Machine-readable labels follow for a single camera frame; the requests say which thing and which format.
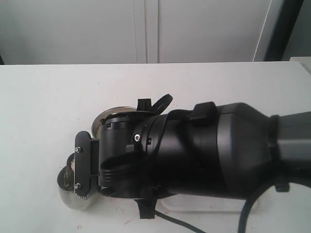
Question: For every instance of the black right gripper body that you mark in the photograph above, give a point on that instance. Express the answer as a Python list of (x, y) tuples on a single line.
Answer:
[(128, 160)]

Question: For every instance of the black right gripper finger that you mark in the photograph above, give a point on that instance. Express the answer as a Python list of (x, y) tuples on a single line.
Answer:
[(82, 165)]

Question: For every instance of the brown wooden spoon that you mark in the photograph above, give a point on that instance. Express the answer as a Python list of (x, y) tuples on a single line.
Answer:
[(71, 162)]

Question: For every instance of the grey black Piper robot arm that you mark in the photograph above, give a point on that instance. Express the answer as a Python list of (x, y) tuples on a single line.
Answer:
[(230, 151)]

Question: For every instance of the small steel cup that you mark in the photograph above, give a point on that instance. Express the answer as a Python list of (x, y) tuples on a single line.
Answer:
[(66, 190)]

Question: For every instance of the white plastic tray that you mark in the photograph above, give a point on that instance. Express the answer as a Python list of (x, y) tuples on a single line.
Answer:
[(189, 203)]

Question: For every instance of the white cabinet doors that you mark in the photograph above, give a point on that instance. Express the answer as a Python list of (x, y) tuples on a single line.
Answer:
[(135, 31)]

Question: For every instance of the dark door frame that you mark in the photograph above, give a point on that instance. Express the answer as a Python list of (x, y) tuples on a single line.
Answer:
[(283, 29)]

